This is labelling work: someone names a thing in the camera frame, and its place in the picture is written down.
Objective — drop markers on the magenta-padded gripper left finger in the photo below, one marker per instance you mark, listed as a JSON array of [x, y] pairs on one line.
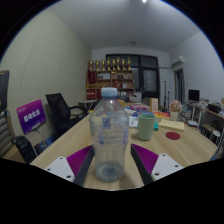
[[63, 166]]

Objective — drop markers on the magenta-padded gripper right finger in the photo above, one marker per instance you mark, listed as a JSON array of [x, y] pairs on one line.
[[160, 165]]

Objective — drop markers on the clear plastic water bottle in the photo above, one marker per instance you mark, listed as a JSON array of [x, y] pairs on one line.
[[109, 140]]

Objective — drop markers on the flat round red coaster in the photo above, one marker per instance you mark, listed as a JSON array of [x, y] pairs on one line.
[[172, 135]]

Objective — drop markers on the pale green cup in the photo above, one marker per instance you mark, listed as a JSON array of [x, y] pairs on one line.
[[146, 128]]

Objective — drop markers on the pale yellow notepad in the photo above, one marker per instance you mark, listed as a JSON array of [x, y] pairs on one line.
[[171, 125]]

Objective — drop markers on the black bag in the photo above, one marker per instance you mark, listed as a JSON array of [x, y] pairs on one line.
[[24, 148]]

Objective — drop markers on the orange book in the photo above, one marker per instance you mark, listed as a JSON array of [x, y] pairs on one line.
[[164, 115]]

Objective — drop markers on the white printed booklet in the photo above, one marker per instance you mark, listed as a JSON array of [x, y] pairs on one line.
[[133, 121]]

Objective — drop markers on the black office chair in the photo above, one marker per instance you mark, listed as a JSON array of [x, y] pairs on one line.
[[61, 111]]

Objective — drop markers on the pink flowers in white pot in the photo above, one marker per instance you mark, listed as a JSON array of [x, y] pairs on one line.
[[175, 108]]

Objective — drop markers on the purple sign board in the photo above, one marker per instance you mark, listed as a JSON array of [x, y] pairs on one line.
[[31, 116]]

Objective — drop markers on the small standing card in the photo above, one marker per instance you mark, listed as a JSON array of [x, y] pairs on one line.
[[154, 105]]

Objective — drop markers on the pink box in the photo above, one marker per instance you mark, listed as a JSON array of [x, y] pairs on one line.
[[139, 108]]

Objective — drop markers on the white round stool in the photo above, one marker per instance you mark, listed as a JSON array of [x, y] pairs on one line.
[[215, 135]]

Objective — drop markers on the grey ribbed suitcase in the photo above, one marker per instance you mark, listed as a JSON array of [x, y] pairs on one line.
[[5, 136]]

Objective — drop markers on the grey upholstered chair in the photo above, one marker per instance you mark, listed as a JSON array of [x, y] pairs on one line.
[[145, 101]]

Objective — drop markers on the black tripod stand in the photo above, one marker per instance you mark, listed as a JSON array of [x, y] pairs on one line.
[[165, 96]]

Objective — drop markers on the wooden side desk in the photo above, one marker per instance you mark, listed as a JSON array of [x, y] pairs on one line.
[[210, 115]]

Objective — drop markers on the black computer monitor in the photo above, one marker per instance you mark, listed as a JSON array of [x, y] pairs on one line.
[[194, 95]]

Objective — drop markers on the dark glass door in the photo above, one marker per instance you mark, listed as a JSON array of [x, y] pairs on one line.
[[148, 76]]

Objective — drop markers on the wooden shelf unit with trophies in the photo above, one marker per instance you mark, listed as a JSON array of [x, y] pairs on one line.
[[106, 81]]

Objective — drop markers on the black padded case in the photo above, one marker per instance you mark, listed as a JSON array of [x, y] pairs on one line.
[[3, 90]]

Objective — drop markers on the white wall air conditioner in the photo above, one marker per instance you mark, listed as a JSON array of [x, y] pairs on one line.
[[177, 62]]

